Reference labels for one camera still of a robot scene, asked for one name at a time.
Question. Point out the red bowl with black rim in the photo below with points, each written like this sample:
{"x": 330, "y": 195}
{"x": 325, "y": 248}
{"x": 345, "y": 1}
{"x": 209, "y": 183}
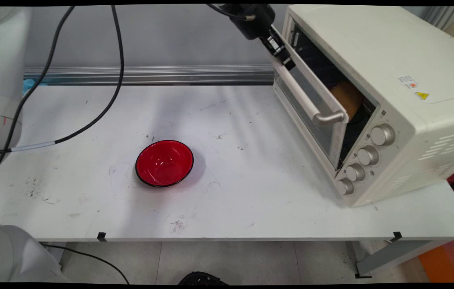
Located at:
{"x": 164, "y": 162}

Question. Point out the large silver oven knob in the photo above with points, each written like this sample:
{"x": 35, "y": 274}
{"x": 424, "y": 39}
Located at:
{"x": 383, "y": 135}

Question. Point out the black tape piece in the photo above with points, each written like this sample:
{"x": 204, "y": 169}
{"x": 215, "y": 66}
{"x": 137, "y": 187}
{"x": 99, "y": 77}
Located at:
{"x": 102, "y": 236}
{"x": 397, "y": 236}

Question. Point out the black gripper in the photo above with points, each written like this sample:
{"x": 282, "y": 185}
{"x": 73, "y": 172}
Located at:
{"x": 253, "y": 20}

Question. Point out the grey table leg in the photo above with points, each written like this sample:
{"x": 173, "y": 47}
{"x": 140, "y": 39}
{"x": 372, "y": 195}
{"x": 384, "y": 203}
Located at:
{"x": 391, "y": 255}

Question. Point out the blue bubble wrap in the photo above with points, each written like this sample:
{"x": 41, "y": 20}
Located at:
{"x": 32, "y": 84}

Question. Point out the cream toaster oven body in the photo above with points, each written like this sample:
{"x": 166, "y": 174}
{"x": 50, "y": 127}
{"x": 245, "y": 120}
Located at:
{"x": 412, "y": 60}

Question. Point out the aluminium rail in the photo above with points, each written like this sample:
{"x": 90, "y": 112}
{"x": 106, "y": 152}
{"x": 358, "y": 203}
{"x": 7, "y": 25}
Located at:
{"x": 150, "y": 75}

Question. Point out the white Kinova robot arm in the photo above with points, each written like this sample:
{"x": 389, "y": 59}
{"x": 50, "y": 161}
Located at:
{"x": 0, "y": 80}

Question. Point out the black object on floor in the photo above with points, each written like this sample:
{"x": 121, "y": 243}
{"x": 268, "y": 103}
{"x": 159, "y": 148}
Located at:
{"x": 203, "y": 278}

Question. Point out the orange box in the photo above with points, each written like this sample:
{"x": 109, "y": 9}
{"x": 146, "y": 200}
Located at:
{"x": 444, "y": 265}

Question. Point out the yellow warning sticker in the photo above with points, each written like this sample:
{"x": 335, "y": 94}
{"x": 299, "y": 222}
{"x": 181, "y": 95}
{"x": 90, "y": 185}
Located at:
{"x": 422, "y": 95}

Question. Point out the white label sticker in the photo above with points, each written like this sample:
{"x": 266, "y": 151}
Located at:
{"x": 408, "y": 81}

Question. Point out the brown bread loaf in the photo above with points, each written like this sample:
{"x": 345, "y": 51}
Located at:
{"x": 347, "y": 98}

